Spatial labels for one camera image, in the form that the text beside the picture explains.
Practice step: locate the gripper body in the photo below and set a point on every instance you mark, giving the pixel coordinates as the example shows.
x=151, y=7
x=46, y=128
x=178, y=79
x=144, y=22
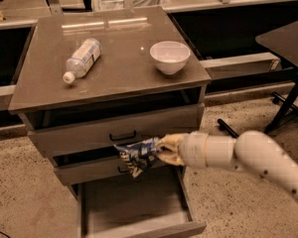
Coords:
x=193, y=150

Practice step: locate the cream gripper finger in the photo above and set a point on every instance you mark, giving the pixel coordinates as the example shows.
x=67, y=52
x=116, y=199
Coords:
x=170, y=158
x=170, y=141

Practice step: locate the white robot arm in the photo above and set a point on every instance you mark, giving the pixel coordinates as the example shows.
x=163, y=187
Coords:
x=252, y=151

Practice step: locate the open bottom drawer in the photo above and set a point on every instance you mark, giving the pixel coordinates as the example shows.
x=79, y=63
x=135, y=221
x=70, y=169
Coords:
x=155, y=206

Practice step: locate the grey drawer cabinet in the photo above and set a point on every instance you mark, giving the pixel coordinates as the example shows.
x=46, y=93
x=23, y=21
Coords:
x=123, y=80

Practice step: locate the white ceramic bowl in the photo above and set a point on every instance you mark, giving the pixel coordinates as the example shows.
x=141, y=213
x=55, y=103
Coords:
x=169, y=56

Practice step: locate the clear plastic water bottle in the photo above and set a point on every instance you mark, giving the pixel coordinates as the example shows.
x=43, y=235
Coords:
x=81, y=61

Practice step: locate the black side table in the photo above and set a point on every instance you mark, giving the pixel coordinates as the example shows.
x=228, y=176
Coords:
x=283, y=42

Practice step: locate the middle drawer with handle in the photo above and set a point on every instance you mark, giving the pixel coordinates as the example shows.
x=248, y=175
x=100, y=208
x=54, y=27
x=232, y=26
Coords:
x=90, y=165

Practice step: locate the drawer with handle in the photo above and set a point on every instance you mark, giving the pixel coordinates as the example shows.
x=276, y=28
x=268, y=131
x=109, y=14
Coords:
x=120, y=130
x=90, y=165

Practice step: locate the top drawer with handle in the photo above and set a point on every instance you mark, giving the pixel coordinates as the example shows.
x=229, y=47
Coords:
x=120, y=130

